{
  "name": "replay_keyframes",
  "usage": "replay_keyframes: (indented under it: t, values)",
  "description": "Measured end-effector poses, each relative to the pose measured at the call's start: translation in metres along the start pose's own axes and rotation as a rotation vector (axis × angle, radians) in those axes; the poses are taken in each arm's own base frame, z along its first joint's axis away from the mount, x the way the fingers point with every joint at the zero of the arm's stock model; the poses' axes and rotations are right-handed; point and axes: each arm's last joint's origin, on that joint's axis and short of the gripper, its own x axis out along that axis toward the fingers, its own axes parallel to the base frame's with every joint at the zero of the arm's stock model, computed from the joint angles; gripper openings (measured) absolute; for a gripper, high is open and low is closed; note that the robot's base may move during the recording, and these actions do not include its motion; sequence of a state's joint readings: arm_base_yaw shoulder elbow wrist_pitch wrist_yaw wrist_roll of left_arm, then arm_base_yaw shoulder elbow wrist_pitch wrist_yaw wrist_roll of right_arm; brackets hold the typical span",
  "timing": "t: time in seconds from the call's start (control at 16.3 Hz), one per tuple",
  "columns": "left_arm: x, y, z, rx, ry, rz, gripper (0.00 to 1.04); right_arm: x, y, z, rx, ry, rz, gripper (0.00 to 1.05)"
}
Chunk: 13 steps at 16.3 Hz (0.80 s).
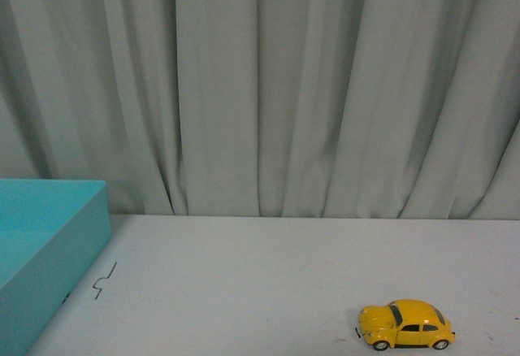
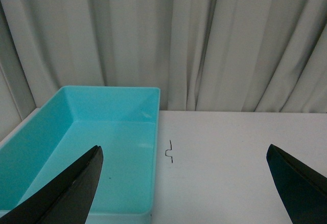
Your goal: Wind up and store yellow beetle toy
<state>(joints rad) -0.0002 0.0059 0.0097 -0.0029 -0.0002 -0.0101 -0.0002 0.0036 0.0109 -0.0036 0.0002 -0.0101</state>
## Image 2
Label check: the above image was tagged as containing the white curtain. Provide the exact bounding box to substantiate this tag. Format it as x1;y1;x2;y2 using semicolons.
1;0;326;136

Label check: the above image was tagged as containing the turquoise plastic bin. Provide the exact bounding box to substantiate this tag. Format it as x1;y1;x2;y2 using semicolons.
1;86;160;223

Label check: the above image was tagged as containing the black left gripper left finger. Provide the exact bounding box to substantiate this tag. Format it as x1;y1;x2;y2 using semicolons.
1;146;104;223

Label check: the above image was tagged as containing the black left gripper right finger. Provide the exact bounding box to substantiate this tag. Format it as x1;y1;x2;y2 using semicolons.
266;144;326;223

